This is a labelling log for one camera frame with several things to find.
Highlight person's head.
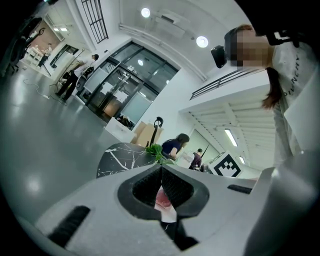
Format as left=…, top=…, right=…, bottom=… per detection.
left=224, top=24, right=272, bottom=68

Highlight person's white shirt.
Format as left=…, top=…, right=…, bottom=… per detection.
left=262, top=39, right=320, bottom=167

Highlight black marble round table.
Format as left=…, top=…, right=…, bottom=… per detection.
left=96, top=142, right=181, bottom=242

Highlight white counter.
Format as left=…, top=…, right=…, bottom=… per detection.
left=104, top=117, right=137, bottom=145

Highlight black framed glass door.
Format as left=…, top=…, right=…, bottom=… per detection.
left=84, top=41, right=181, bottom=126

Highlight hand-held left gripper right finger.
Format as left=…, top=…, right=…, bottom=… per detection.
left=162, top=165, right=262, bottom=256

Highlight brown cardboard box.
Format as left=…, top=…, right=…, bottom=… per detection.
left=130, top=121, right=165, bottom=147

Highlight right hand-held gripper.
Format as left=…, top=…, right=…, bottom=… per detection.
left=208, top=150, right=242, bottom=178

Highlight white ceiling air conditioner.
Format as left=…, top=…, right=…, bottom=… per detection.
left=154, top=13, right=187, bottom=32

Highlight black metal railing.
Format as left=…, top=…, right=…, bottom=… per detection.
left=81, top=0, right=110, bottom=45
left=189, top=67, right=266, bottom=101

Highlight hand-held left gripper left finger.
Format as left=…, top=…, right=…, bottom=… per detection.
left=37, top=164, right=181, bottom=256

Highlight black office chair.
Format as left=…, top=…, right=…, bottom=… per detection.
left=147, top=116, right=165, bottom=148
left=0, top=16, right=43, bottom=76

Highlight black head camera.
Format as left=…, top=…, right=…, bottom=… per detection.
left=210, top=44, right=228, bottom=69

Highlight green plant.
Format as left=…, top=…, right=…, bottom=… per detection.
left=144, top=143, right=175, bottom=166

